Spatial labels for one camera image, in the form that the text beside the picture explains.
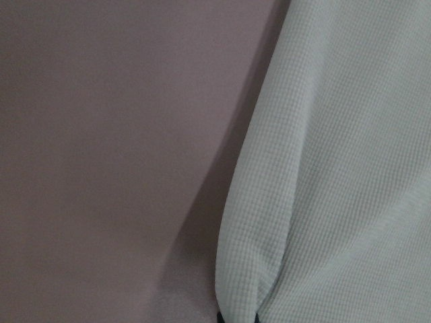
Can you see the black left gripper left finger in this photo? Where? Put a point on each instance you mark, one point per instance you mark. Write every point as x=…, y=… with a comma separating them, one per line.
x=220, y=318

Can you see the olive green long-sleeve shirt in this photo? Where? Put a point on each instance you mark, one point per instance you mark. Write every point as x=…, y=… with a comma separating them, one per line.
x=327, y=217

